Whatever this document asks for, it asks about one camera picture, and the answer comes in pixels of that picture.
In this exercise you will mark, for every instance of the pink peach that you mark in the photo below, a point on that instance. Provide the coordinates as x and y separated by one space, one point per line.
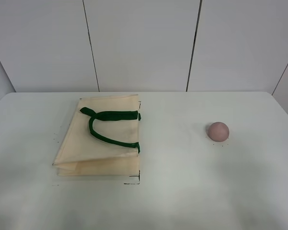
218 132

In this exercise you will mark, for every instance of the cream linen bag green handles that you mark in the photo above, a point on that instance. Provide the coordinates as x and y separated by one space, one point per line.
102 139

